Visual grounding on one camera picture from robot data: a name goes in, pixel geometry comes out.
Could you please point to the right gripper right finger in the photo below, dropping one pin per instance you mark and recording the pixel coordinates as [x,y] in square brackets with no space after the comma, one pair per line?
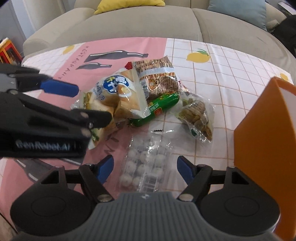
[197,179]

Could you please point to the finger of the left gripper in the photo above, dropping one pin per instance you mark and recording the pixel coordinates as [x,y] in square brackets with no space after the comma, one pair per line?
[24,79]
[20,110]

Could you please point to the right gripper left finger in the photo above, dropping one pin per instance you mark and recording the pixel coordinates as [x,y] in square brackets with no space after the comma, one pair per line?
[93,178]

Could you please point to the clear packet of white balls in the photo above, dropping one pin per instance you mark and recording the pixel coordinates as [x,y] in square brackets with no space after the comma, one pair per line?
[146,164]

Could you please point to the clear packet of brown nuts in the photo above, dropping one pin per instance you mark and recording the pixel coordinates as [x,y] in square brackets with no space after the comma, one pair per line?
[198,114]

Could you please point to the green sausage stick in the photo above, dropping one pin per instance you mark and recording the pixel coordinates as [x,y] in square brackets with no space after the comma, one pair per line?
[156,108]

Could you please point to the bread bun packet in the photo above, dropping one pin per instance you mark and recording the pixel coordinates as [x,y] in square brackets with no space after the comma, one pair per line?
[120,94]

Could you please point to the peanut snack packet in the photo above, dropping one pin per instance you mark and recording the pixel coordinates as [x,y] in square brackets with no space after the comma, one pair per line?
[157,77]

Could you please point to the orange cardboard box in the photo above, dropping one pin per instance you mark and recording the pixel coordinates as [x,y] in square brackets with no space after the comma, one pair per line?
[264,149]

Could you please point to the pink white lemon tablecloth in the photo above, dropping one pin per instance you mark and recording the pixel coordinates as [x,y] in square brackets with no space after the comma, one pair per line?
[230,79]

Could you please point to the yellow cushion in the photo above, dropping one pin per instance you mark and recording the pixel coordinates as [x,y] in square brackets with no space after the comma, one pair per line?
[112,5]

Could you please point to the beige fabric sofa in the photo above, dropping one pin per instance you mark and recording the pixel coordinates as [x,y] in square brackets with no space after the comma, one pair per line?
[189,20]

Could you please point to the black backpack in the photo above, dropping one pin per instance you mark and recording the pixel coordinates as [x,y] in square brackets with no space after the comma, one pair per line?
[285,32]

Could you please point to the light blue cushion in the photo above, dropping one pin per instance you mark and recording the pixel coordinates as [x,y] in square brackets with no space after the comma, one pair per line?
[251,11]

